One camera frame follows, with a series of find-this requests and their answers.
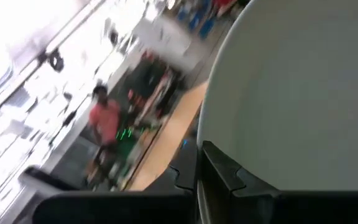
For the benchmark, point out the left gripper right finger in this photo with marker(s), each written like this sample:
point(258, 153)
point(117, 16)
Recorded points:
point(219, 174)

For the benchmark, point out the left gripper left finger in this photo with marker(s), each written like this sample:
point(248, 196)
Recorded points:
point(186, 168)

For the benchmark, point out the large white plate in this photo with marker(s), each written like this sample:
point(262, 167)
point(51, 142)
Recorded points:
point(291, 93)

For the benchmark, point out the person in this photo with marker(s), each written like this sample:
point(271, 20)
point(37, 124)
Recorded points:
point(106, 121)

